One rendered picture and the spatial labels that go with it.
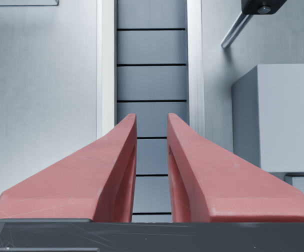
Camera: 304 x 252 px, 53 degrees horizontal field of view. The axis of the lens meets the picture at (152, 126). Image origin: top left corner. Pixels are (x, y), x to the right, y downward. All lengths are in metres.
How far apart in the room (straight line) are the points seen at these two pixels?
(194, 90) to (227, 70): 0.15
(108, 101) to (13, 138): 0.15
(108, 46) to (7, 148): 0.18
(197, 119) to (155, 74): 0.10
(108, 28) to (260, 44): 0.20
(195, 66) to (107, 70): 0.09
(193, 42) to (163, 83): 0.09
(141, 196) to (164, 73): 0.13
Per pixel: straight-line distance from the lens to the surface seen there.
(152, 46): 0.33
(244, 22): 0.32
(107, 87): 0.29
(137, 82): 0.32
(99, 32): 0.34
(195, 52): 0.25
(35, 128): 0.39
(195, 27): 0.25
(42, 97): 0.39
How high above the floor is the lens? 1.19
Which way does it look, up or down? 86 degrees down
